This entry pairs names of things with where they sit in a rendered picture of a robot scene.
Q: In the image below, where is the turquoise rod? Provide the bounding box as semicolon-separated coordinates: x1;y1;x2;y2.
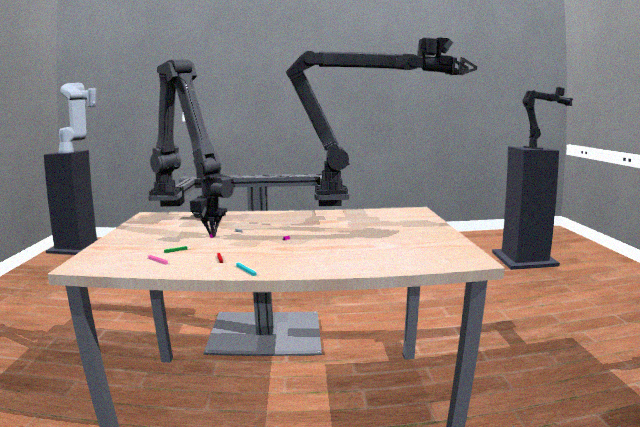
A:
236;262;257;276

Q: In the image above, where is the pink rod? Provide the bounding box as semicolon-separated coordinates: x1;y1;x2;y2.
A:
148;255;168;265

